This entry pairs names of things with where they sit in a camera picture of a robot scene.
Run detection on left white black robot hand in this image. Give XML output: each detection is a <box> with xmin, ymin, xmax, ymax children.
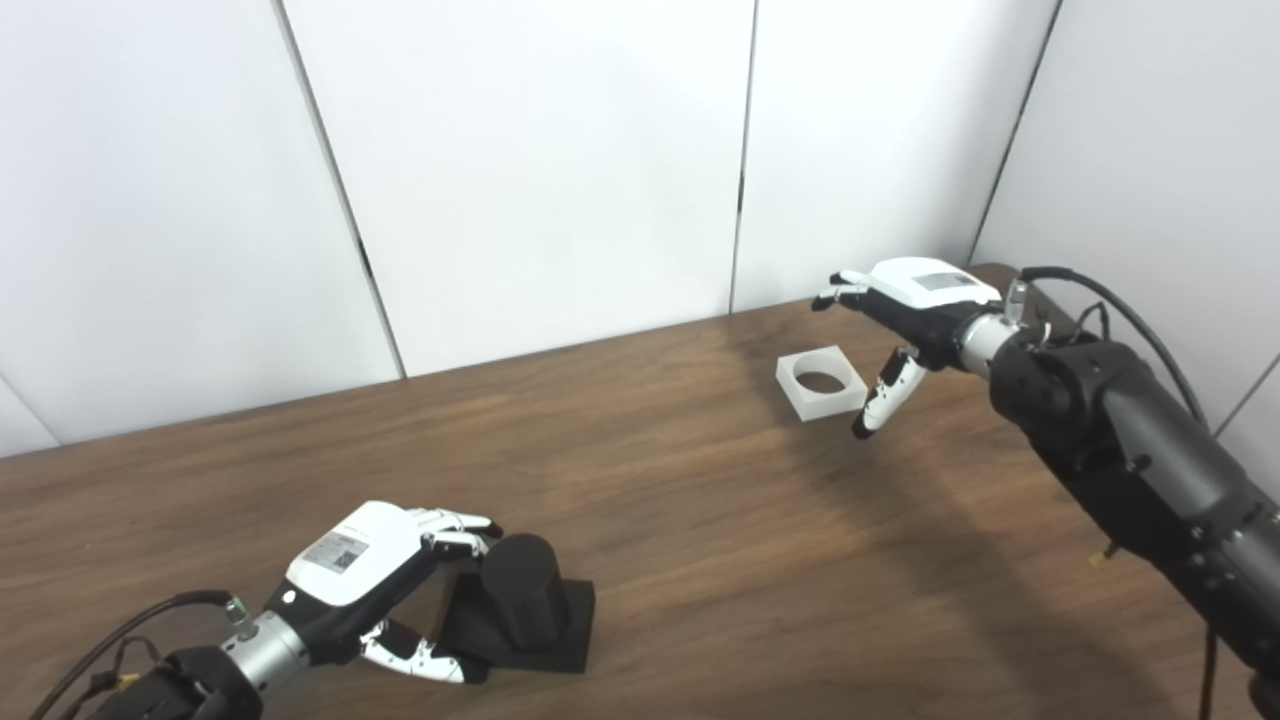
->
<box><xmin>265</xmin><ymin>500</ymin><xmax>504</xmax><ymax>687</ymax></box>

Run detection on white square piece with hole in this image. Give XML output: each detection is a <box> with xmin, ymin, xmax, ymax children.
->
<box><xmin>775</xmin><ymin>345</ymin><xmax>869</xmax><ymax>426</ymax></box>

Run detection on black cylindrical peg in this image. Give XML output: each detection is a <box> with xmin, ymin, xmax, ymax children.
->
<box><xmin>432</xmin><ymin>533</ymin><xmax>597</xmax><ymax>675</ymax></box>

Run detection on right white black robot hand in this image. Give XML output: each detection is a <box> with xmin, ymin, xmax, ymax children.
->
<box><xmin>811</xmin><ymin>258</ymin><xmax>1004</xmax><ymax>442</ymax></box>

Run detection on thin wire on arm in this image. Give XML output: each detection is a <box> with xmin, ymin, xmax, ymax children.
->
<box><xmin>85</xmin><ymin>635</ymin><xmax>161</xmax><ymax>703</ymax></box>
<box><xmin>1035</xmin><ymin>300</ymin><xmax>1113</xmax><ymax>348</ymax></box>

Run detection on thin wire on left arm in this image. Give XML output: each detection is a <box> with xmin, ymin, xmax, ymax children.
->
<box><xmin>85</xmin><ymin>635</ymin><xmax>161</xmax><ymax>703</ymax></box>

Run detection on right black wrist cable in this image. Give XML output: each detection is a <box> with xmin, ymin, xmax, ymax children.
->
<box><xmin>1005</xmin><ymin>265</ymin><xmax>1223</xmax><ymax>720</ymax></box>

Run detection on thin wire on right arm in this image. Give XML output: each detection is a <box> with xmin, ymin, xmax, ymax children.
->
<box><xmin>1035</xmin><ymin>300</ymin><xmax>1113</xmax><ymax>348</ymax></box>

